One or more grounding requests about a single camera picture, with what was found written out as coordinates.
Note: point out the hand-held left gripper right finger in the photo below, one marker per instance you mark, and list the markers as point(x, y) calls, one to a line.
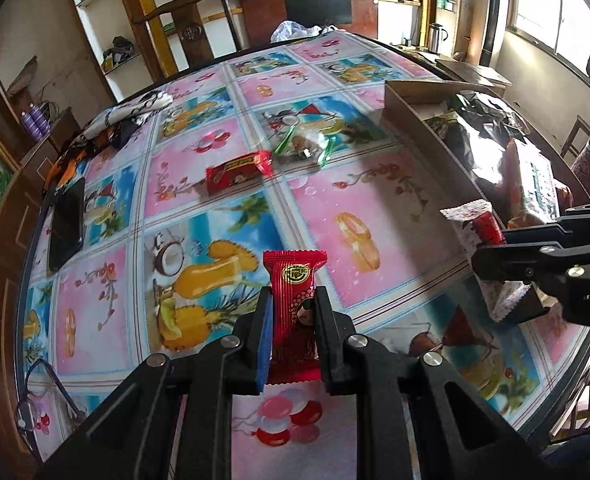
point(325, 345)

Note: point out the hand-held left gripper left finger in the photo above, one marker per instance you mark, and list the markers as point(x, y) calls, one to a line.
point(264, 345)

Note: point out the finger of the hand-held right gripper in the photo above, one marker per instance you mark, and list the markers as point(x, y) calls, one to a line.
point(565, 230)
point(515, 262)

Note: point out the cracker packet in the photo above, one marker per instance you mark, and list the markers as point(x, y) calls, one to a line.
point(537, 185)

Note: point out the red and white snack packet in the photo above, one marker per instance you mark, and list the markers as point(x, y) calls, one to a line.
point(470, 225)

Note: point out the red packet with yellow emblem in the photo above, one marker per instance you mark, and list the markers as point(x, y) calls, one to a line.
point(295, 290)

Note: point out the silver foil packet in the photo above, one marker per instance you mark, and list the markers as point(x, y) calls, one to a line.
point(490, 145)

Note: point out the grey packet with gold top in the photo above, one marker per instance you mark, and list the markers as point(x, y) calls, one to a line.
point(440, 125)

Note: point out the cardboard box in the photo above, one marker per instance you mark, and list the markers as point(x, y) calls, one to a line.
point(415, 105)

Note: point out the clear packet with green ends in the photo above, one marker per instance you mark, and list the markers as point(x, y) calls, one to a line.
point(305, 147)

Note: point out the window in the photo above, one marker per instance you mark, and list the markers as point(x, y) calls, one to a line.
point(550, 5)

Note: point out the eyeglasses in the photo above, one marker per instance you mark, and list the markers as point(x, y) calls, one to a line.
point(40, 395)

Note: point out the black smartphone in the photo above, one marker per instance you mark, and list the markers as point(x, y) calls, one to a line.
point(67, 225)

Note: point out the steel kettle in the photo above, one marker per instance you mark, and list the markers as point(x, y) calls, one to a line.
point(438, 37)

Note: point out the patterned black orange scarf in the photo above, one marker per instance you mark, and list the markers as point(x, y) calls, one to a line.
point(110, 125)

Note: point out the wooden sideboard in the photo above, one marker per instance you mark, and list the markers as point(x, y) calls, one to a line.
point(5, 240)

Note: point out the white plastic bag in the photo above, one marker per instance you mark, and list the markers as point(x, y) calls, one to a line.
point(295, 32)

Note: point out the purple bottle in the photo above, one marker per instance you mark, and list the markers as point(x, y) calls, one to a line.
point(29, 122)
point(40, 117)

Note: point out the wooden armchair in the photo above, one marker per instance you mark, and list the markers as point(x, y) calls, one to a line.
point(190, 30)

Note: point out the dark bundle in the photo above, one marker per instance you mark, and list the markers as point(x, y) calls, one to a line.
point(119, 50)

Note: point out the brown wood ornament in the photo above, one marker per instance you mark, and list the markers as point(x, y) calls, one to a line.
point(22, 75)

